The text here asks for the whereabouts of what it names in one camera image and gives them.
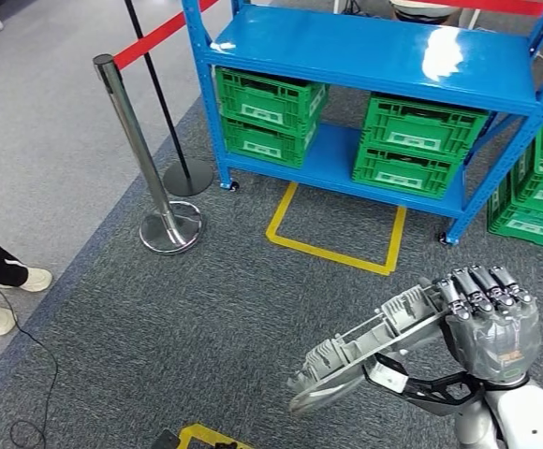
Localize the red barrier belt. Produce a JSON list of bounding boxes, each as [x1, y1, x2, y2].
[[112, 0, 221, 70], [411, 0, 543, 20]]

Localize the black stanchion post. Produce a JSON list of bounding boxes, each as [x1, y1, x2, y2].
[[124, 0, 215, 198]]

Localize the yellow floor tape square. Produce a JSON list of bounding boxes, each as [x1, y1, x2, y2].
[[265, 181, 408, 278], [178, 423, 256, 449]]

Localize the chrome stanchion post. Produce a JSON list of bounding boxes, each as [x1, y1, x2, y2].
[[92, 53, 204, 255]]

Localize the black camera bracket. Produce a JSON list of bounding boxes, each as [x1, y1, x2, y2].
[[363, 352, 488, 417]]

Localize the black floor cable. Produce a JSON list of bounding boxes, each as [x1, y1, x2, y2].
[[0, 266, 60, 449]]

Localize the blue metal shelf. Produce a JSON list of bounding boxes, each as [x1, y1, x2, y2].
[[181, 0, 543, 246]]

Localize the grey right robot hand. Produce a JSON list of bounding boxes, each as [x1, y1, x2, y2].
[[432, 265, 543, 385]]

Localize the grey plastic car part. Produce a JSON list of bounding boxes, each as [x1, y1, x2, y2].
[[288, 280, 457, 416]]

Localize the white round stool seat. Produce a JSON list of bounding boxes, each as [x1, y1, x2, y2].
[[388, 0, 460, 26]]

